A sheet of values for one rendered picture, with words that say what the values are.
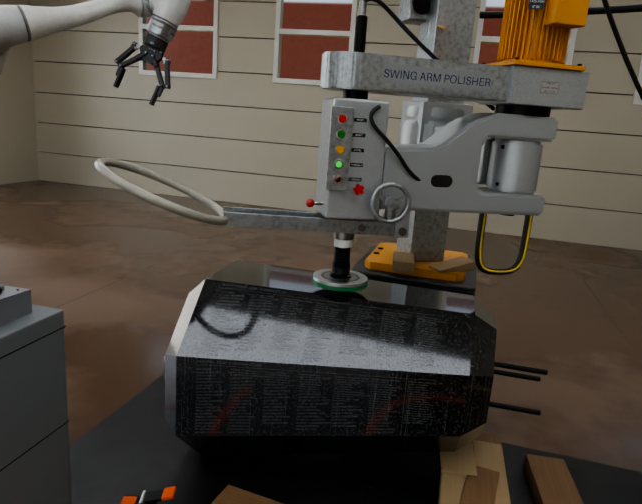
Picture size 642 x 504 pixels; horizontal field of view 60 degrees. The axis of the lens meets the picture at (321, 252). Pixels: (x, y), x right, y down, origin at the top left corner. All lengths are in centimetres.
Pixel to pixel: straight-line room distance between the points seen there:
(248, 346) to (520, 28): 149
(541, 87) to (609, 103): 612
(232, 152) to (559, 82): 710
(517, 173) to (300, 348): 104
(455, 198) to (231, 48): 712
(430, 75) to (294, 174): 663
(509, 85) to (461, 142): 26
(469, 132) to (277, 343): 103
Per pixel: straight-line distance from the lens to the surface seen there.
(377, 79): 196
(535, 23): 224
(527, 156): 222
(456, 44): 279
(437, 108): 269
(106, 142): 1002
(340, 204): 196
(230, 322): 210
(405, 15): 287
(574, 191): 828
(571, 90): 226
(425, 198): 206
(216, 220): 188
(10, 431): 192
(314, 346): 201
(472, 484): 221
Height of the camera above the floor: 146
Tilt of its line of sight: 14 degrees down
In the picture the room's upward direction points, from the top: 4 degrees clockwise
